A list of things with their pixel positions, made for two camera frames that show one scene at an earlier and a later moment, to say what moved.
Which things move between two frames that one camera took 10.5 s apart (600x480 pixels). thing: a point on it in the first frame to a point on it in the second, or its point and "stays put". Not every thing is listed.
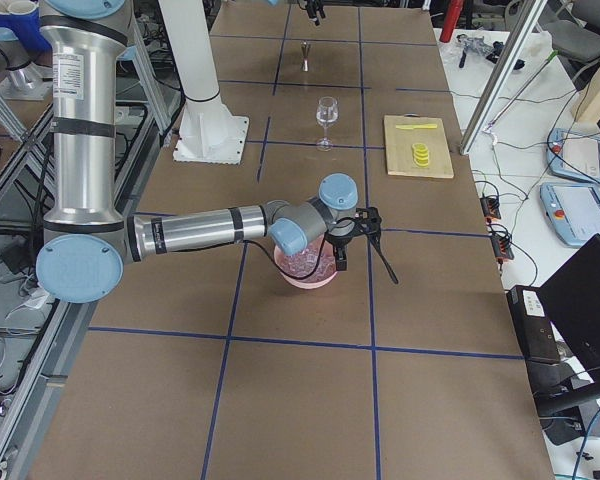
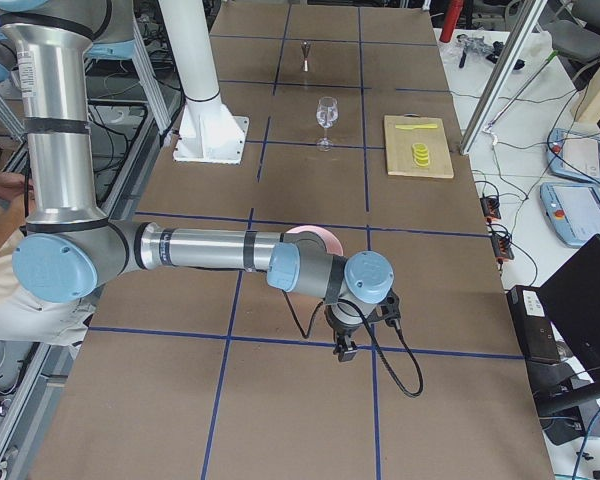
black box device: [533, 325] stays put
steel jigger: [305, 45] stays put
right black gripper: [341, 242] to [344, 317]
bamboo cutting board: [399, 144] stays put
